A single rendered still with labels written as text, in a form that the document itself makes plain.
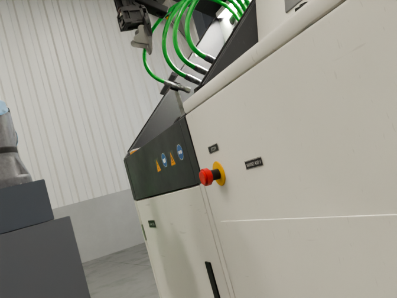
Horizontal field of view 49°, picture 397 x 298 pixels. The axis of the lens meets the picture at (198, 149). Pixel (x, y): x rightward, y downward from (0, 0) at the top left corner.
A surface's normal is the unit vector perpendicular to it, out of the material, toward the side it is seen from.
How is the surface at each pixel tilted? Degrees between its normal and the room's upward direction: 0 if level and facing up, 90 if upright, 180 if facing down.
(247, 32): 90
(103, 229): 90
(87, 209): 90
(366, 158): 90
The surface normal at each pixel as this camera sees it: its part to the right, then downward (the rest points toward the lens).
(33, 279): 0.46, -0.19
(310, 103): -0.89, 0.22
